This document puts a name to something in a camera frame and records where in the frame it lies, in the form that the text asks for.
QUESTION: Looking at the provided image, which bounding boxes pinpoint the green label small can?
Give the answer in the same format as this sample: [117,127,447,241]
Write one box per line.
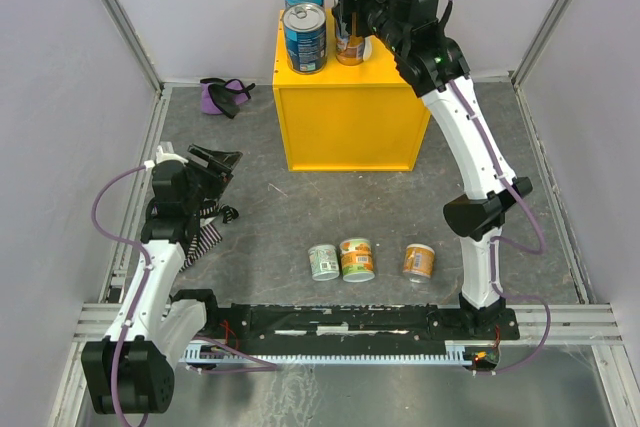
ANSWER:
[308,244,340,281]

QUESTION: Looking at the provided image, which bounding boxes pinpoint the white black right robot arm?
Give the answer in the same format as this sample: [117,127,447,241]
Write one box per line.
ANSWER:
[332,0,532,326]

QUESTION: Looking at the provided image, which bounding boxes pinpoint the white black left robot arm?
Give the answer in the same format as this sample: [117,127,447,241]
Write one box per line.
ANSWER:
[81,143,242,420]

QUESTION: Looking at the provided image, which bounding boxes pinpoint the black white striped cloth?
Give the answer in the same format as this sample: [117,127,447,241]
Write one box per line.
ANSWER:
[180,200,239,272]

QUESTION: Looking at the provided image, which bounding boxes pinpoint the purple black cloth pouch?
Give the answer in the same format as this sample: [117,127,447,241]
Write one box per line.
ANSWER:
[199,77,256,119]

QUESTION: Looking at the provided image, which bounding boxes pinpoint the yellow wooden box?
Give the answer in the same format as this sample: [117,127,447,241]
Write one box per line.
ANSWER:
[272,26,430,172]

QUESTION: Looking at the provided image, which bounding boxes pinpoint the orange fruit label can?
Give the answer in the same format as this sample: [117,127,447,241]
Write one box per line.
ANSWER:
[339,238,375,283]

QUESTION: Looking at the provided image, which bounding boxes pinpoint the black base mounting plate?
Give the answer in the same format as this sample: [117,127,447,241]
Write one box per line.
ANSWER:
[203,290,520,354]

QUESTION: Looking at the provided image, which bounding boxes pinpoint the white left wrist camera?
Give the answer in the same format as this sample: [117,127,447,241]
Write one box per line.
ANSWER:
[143,142,188,171]

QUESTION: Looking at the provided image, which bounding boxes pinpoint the white slotted cable duct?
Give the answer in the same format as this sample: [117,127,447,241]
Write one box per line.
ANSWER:
[180,341,501,367]

